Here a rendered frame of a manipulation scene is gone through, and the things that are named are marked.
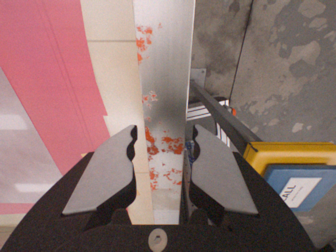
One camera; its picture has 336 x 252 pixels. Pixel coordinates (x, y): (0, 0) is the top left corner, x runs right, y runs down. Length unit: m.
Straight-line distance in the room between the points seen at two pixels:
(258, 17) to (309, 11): 0.33
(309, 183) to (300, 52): 1.26
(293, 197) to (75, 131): 0.32
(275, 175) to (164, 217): 0.16
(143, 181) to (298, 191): 0.23
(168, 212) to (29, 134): 0.21
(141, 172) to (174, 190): 0.06
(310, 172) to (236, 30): 1.06
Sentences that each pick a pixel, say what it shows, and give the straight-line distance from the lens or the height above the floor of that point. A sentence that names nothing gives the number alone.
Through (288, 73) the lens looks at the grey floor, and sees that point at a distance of 1.46.
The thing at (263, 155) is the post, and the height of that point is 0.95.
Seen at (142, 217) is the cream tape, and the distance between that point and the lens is 0.31.
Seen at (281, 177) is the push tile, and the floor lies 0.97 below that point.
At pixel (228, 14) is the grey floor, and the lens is 1.19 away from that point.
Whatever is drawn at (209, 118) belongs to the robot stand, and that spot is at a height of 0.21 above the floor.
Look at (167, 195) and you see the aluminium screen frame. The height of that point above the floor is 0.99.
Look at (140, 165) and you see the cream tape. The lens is 0.20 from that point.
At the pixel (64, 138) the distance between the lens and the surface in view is 0.21.
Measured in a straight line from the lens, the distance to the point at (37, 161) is 0.26.
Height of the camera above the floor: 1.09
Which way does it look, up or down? 62 degrees down
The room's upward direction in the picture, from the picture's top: 180 degrees counter-clockwise
